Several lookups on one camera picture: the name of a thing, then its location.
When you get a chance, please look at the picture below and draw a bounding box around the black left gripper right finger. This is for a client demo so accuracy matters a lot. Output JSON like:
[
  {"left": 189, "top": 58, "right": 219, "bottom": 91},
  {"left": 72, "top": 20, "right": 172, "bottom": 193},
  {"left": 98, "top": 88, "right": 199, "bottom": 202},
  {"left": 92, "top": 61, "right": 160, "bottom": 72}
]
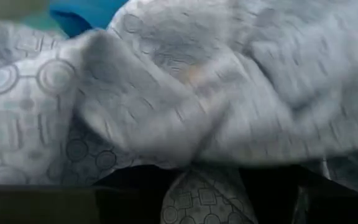
[{"left": 239, "top": 164, "right": 358, "bottom": 224}]

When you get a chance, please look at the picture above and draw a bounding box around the blue and turquoise garment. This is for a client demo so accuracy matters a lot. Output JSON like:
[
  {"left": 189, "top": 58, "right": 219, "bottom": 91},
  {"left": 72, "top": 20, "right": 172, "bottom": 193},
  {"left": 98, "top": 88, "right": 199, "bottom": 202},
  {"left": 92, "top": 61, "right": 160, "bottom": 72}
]
[{"left": 20, "top": 0, "right": 129, "bottom": 39}]

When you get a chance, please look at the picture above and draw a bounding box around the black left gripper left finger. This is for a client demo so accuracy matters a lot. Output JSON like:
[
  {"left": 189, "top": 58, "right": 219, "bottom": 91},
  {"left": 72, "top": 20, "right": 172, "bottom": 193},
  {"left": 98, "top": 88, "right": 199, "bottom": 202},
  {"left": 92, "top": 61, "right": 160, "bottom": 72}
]
[{"left": 0, "top": 164, "right": 183, "bottom": 224}]

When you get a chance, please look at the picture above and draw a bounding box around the light patterned garment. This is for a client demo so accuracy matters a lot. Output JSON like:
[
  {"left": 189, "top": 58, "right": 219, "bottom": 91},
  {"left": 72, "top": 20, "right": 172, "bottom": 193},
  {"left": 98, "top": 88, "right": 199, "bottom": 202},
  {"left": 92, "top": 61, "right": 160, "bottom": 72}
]
[{"left": 0, "top": 0, "right": 358, "bottom": 224}]

